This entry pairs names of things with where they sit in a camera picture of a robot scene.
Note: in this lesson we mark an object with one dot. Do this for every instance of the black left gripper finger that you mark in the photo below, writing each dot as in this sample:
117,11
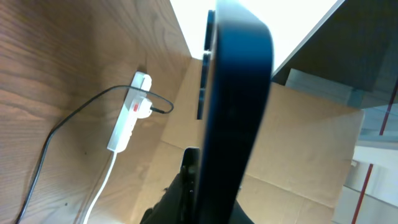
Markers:
175,206

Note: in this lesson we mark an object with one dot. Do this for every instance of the blue Galaxy smartphone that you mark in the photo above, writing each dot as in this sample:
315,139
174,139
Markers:
237,88

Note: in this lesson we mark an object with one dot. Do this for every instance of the white USB charger adapter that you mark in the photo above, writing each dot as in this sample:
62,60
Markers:
141,108

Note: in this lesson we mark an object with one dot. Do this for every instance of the white power strip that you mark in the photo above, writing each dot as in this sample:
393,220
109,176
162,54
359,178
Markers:
125,123

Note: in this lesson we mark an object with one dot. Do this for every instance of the brown cardboard panel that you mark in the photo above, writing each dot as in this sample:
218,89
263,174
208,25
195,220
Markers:
299,163

